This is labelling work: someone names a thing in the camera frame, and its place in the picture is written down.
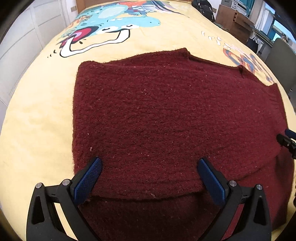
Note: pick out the teal curtain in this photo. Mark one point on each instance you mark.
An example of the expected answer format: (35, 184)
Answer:
(249, 3)

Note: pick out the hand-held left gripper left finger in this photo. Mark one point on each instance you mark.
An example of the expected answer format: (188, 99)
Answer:
(89, 176)

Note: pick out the wooden drawer cabinet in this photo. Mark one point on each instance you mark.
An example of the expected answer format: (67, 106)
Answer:
(235, 25)

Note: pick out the grey chair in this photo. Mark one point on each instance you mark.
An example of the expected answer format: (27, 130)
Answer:
(281, 60)

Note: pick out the yellow printed blanket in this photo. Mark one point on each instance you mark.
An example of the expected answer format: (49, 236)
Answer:
(34, 115)

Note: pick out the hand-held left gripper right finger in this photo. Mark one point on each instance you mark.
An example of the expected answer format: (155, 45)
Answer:
(211, 183)

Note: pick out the maroon knit sweater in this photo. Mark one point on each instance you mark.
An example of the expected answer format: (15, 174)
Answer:
(161, 115)

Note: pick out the wooden headboard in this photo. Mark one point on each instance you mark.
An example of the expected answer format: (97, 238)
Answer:
(81, 4)

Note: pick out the dark blue bag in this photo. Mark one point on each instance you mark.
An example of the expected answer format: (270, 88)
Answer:
(253, 45)

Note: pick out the grey printer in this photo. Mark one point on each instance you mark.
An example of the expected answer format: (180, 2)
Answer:
(231, 4)

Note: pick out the black backpack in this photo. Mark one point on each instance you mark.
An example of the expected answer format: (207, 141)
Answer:
(204, 8)

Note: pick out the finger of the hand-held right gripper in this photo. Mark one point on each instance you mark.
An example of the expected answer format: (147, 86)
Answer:
(285, 139)

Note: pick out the window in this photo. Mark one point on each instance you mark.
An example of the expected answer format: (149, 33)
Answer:
(277, 23)

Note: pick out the white wardrobe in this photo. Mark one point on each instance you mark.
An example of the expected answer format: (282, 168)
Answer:
(30, 34)

